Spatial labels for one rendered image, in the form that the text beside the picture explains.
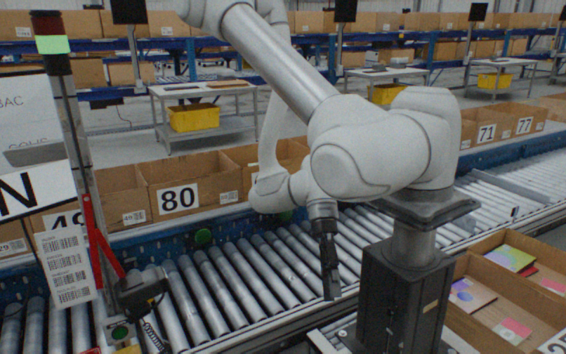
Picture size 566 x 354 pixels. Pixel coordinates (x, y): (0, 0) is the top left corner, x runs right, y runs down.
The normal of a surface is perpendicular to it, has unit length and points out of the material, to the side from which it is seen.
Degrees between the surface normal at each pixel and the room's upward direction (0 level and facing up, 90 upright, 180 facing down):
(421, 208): 13
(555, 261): 89
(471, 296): 0
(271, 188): 68
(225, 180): 90
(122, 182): 90
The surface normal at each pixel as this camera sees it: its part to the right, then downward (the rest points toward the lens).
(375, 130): 0.25, -0.68
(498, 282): -0.86, 0.18
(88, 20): 0.51, 0.33
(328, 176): -0.68, 0.33
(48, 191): 0.76, 0.19
